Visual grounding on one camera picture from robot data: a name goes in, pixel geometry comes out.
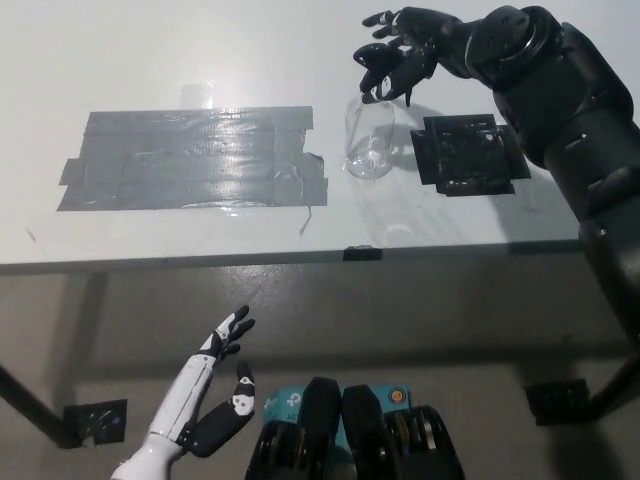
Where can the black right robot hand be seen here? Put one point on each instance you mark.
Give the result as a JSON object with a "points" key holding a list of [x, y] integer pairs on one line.
{"points": [[430, 35]]}

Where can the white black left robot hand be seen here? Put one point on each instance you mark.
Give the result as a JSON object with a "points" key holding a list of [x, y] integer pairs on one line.
{"points": [[187, 395]]}

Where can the black spray trigger lid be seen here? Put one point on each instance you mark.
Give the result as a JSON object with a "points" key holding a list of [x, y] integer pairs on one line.
{"points": [[372, 52]]}

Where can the black tape patch on desk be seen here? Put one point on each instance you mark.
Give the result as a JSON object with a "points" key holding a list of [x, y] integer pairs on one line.
{"points": [[465, 155]]}

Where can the clear plastic spray bottle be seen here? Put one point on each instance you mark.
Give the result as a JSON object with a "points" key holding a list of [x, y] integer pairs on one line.
{"points": [[370, 145]]}

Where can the teal cardboard box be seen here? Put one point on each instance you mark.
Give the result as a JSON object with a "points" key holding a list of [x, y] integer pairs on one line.
{"points": [[285, 400]]}

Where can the black table leg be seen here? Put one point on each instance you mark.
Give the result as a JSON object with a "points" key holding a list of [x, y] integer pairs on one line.
{"points": [[30, 402]]}

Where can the grey loose thread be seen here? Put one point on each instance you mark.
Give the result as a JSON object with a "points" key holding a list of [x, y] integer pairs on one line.
{"points": [[306, 220]]}

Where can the grey duct tape patch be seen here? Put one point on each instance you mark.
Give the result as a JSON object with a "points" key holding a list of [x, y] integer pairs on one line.
{"points": [[200, 160]]}

